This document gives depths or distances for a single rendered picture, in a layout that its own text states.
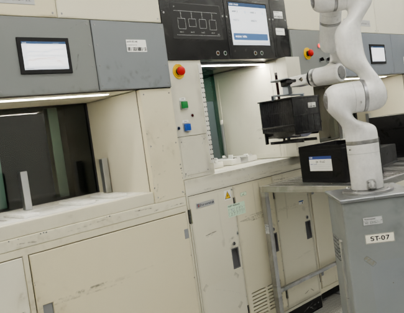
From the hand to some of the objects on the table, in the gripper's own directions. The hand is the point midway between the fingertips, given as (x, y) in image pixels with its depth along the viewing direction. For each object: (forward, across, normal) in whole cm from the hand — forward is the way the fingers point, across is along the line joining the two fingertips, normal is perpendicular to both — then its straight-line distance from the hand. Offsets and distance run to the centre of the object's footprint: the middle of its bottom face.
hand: (286, 83), depth 255 cm
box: (-7, -96, +48) cm, 108 cm away
